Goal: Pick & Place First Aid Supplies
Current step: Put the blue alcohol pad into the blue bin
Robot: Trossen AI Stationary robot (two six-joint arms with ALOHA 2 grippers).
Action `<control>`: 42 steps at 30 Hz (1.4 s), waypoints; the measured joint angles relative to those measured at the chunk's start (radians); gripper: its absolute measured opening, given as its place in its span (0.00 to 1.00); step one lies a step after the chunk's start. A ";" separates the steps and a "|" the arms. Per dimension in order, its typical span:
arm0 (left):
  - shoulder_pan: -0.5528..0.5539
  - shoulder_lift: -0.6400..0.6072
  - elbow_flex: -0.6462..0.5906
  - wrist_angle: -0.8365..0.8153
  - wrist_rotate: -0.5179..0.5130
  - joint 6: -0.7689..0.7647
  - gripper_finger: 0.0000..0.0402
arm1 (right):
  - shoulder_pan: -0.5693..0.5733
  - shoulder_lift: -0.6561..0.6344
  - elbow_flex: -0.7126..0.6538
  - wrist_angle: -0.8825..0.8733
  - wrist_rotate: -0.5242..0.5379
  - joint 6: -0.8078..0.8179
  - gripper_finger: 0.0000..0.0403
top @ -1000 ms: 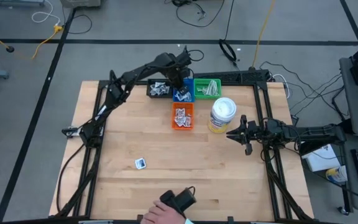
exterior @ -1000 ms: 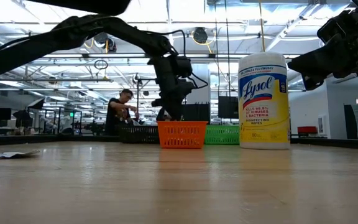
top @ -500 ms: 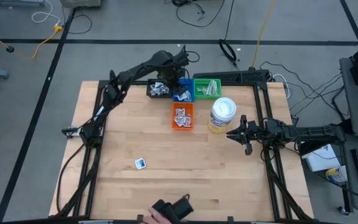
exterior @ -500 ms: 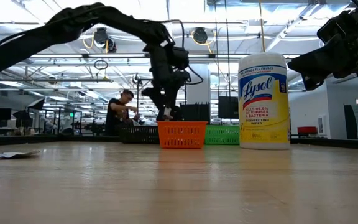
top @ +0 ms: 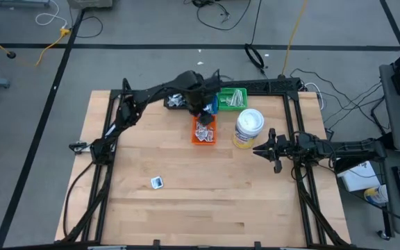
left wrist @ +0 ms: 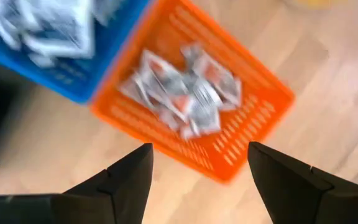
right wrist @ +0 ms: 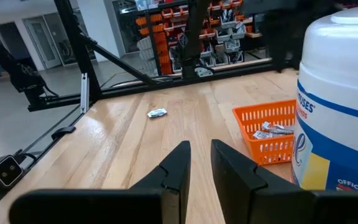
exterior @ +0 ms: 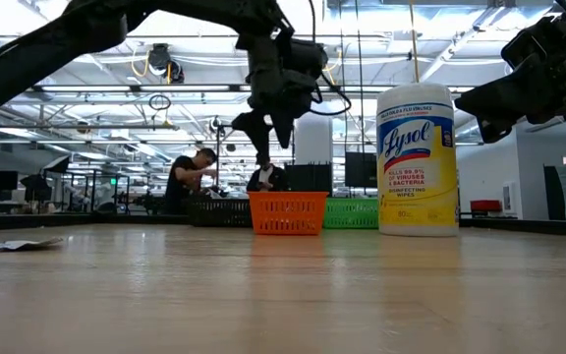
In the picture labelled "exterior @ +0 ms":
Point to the person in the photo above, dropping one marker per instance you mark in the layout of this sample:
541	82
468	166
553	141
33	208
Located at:
185	182
268	179

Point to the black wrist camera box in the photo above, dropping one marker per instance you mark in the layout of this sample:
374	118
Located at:
310	59

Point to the black plastic basket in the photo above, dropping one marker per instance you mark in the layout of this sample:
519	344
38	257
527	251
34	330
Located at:
219	211

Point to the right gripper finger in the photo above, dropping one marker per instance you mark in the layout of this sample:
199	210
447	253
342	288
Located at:
495	130
501	96

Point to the Lysol wipes canister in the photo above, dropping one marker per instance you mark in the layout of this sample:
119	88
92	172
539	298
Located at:
418	162

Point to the black rack frame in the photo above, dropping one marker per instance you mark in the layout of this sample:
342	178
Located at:
217	147

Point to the orange plastic basket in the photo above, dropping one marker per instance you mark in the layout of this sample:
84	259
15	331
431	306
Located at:
288	214

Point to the small black ceiling reel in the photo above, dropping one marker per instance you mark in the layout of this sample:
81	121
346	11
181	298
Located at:
215	124

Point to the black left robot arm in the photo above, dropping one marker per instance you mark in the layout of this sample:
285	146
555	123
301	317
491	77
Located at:
42	49

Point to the black perforated long box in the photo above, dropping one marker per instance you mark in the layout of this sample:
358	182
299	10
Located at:
307	178

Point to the blue white alcohol pad packet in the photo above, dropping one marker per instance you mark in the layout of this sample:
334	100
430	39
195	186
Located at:
22	244

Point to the red box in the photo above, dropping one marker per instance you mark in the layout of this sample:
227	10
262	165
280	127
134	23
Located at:
485	206

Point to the green plastic basket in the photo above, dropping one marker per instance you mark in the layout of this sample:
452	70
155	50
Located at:
352	214

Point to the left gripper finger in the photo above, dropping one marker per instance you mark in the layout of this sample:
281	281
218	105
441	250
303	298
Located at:
258	130
284	130

